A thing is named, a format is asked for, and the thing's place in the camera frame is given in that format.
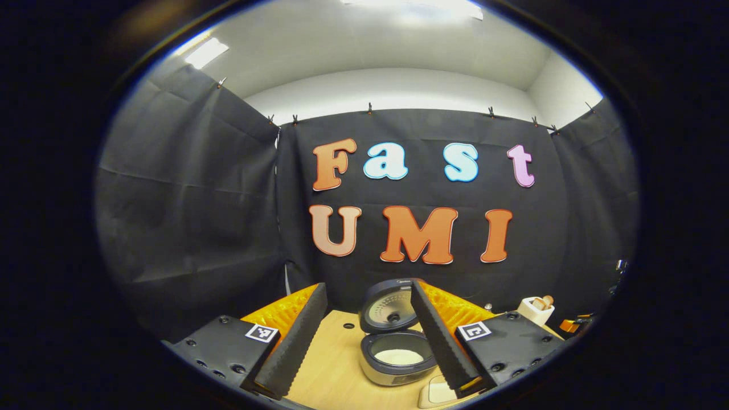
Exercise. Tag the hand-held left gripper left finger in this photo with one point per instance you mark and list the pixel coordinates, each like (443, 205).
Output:
(296, 347)

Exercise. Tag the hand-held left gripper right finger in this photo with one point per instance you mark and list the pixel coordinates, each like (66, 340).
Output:
(441, 341)

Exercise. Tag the bread slice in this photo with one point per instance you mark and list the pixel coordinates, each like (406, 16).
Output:
(547, 302)

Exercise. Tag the dark grey rice cooker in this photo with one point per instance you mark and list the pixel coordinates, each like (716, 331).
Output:
(387, 313)

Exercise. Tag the white toaster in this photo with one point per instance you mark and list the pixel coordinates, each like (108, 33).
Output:
(531, 313)

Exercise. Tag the black backdrop cloth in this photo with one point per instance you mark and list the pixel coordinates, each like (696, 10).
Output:
(188, 216)

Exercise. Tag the white rice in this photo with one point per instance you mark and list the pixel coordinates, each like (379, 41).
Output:
(398, 357)

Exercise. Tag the metal stand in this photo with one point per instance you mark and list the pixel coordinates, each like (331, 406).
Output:
(621, 270)

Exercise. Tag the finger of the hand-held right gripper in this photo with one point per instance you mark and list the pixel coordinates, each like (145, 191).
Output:
(569, 326)

